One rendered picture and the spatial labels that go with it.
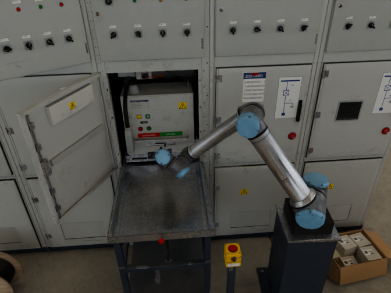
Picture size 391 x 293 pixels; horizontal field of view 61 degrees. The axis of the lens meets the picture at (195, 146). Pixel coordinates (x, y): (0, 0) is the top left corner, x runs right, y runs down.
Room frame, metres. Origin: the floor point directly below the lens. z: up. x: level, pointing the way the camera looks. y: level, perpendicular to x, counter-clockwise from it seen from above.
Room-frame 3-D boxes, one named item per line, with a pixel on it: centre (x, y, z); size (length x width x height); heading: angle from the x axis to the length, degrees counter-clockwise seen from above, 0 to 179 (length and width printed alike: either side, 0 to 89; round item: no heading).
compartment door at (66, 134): (1.73, 0.73, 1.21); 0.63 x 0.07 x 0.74; 155
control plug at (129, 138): (1.97, 0.46, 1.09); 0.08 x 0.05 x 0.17; 3
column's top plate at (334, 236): (1.51, -0.69, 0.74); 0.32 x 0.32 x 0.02; 1
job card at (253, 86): (2.03, -0.39, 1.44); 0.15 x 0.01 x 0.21; 93
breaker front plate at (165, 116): (2.05, 0.25, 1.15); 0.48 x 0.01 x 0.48; 93
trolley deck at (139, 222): (1.68, 0.23, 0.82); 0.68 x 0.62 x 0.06; 3
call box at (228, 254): (1.17, -0.18, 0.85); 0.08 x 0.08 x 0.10; 3
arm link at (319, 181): (1.48, -0.68, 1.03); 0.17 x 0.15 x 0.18; 159
